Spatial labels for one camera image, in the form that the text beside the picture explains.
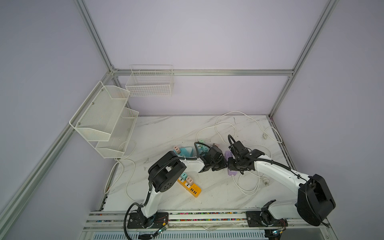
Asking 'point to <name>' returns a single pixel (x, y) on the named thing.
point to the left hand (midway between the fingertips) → (228, 166)
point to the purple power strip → (229, 154)
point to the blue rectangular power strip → (201, 149)
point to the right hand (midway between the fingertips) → (229, 165)
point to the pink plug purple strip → (218, 145)
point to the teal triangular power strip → (187, 152)
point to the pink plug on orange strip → (189, 180)
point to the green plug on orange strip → (184, 176)
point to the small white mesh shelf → (117, 145)
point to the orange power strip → (194, 190)
